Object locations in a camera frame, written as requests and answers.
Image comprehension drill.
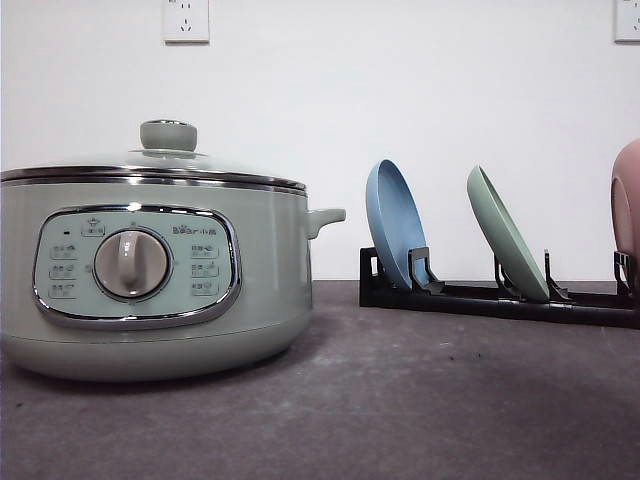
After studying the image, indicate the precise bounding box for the white wall socket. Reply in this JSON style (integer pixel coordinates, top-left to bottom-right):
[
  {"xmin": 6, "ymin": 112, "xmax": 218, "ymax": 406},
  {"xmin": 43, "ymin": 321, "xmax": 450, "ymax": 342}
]
[
  {"xmin": 613, "ymin": 0, "xmax": 640, "ymax": 47},
  {"xmin": 161, "ymin": 0, "xmax": 210, "ymax": 47}
]

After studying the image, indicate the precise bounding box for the white wall socket right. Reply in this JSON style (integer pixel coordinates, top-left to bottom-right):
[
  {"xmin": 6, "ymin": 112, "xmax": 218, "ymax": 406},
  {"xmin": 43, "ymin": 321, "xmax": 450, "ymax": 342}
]
[{"xmin": 613, "ymin": 0, "xmax": 640, "ymax": 47}]

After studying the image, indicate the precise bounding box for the green electric steamer pot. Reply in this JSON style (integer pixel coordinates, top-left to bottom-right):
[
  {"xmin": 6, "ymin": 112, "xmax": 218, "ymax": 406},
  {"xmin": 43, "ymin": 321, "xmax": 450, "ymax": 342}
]
[{"xmin": 0, "ymin": 166, "xmax": 347, "ymax": 382}]

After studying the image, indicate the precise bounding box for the pink plate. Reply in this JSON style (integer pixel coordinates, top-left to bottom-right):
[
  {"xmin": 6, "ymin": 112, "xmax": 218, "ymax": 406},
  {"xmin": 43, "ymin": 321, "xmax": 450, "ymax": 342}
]
[{"xmin": 611, "ymin": 138, "xmax": 640, "ymax": 268}]

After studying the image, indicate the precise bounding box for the green plate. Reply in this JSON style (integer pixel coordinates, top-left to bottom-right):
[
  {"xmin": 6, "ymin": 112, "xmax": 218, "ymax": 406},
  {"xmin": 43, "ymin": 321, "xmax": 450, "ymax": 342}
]
[{"xmin": 467, "ymin": 166, "xmax": 550, "ymax": 302}]

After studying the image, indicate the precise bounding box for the white wall socket left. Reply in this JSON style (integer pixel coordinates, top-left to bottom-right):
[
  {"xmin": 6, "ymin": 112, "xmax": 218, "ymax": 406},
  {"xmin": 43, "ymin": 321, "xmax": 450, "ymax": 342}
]
[{"xmin": 161, "ymin": 0, "xmax": 210, "ymax": 47}]

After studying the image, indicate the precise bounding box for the blue plate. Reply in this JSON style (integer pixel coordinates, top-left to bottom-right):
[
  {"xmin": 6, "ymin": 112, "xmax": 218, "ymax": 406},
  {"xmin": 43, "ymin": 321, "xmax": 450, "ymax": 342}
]
[{"xmin": 365, "ymin": 159, "xmax": 428, "ymax": 291}]

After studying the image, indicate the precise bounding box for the black plate rack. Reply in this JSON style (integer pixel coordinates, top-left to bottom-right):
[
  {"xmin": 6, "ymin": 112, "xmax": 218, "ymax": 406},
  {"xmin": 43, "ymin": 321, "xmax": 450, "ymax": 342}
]
[{"xmin": 360, "ymin": 247, "xmax": 640, "ymax": 328}]

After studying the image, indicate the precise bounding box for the glass steamer lid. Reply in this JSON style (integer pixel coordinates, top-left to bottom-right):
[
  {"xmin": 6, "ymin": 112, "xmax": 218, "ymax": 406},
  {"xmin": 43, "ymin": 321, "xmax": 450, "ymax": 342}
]
[{"xmin": 0, "ymin": 119, "xmax": 307, "ymax": 191}]

